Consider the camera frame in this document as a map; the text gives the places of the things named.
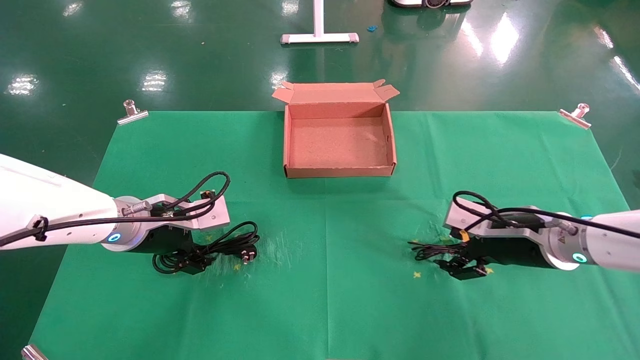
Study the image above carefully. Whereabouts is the green table cloth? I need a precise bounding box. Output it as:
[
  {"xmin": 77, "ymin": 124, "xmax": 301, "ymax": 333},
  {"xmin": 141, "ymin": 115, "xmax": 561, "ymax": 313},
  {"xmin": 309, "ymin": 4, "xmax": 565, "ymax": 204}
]
[{"xmin": 28, "ymin": 110, "xmax": 640, "ymax": 360}]

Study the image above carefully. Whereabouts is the open brown cardboard box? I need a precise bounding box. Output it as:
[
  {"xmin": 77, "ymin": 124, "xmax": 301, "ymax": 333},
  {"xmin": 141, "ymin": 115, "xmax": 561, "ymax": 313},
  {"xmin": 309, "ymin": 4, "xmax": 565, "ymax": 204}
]
[{"xmin": 271, "ymin": 79, "xmax": 401, "ymax": 179}]

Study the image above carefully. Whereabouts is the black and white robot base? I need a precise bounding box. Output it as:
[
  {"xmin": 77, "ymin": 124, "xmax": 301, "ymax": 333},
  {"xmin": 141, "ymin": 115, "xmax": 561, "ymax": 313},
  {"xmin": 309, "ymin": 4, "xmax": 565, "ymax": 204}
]
[{"xmin": 388, "ymin": 0, "xmax": 474, "ymax": 10}]

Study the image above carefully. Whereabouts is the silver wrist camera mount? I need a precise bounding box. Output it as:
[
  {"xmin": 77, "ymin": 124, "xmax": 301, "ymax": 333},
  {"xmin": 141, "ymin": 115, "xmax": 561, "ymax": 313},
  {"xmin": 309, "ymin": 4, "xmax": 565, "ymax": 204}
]
[
  {"xmin": 443, "ymin": 197, "xmax": 567, "ymax": 247},
  {"xmin": 114, "ymin": 188, "xmax": 231, "ymax": 233}
]

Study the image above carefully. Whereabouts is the black power cable with plug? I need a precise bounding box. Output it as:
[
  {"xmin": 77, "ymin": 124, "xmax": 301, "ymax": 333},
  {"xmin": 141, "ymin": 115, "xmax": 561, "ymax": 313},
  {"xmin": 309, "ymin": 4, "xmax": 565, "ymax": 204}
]
[{"xmin": 152, "ymin": 221, "xmax": 261, "ymax": 275}]

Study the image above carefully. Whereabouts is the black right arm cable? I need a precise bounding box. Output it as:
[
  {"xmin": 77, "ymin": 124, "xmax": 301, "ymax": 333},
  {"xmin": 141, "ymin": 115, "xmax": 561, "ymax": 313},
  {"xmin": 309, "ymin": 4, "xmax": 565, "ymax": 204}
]
[{"xmin": 452, "ymin": 190, "xmax": 640, "ymax": 235}]

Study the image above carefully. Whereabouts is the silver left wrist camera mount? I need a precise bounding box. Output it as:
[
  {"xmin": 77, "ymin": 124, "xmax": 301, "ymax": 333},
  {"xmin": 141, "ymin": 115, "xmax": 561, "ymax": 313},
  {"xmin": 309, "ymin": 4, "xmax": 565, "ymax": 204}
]
[{"xmin": 114, "ymin": 188, "xmax": 231, "ymax": 233}]

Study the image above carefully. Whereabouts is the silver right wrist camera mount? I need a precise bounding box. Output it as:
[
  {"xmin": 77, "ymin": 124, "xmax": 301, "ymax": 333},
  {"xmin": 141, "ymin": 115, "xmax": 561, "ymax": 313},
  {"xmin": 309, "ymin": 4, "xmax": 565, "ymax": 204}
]
[{"xmin": 443, "ymin": 197, "xmax": 567, "ymax": 247}]

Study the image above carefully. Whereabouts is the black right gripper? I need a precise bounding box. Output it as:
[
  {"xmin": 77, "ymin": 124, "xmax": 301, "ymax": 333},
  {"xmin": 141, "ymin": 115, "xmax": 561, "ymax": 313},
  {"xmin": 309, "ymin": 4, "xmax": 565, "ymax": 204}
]
[{"xmin": 433, "ymin": 234, "xmax": 552, "ymax": 281}]

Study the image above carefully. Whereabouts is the thin black data cable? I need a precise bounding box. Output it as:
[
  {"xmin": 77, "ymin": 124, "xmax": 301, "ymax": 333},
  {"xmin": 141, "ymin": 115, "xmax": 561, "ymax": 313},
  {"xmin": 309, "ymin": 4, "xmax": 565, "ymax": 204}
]
[{"xmin": 407, "ymin": 239, "xmax": 469, "ymax": 262}]

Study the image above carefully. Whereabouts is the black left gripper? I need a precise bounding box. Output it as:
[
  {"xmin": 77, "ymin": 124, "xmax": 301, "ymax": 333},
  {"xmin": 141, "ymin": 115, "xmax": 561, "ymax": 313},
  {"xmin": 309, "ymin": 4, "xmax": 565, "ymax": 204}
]
[{"xmin": 127, "ymin": 227, "xmax": 211, "ymax": 275}]

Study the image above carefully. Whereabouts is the white stand base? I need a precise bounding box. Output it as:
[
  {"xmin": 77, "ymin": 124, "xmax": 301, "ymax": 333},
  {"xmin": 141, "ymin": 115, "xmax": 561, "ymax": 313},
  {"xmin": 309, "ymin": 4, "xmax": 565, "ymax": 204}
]
[{"xmin": 279, "ymin": 0, "xmax": 360, "ymax": 45}]

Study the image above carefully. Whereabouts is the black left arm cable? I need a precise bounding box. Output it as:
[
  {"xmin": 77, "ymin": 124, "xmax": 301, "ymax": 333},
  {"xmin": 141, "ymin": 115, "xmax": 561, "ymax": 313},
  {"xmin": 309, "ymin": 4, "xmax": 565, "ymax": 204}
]
[{"xmin": 0, "ymin": 171, "xmax": 232, "ymax": 248}]

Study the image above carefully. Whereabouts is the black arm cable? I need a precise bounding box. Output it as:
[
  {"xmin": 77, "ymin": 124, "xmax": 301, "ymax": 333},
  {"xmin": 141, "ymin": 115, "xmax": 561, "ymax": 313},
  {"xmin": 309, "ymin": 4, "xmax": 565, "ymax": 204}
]
[
  {"xmin": 452, "ymin": 190, "xmax": 640, "ymax": 235},
  {"xmin": 0, "ymin": 171, "xmax": 232, "ymax": 248}
]

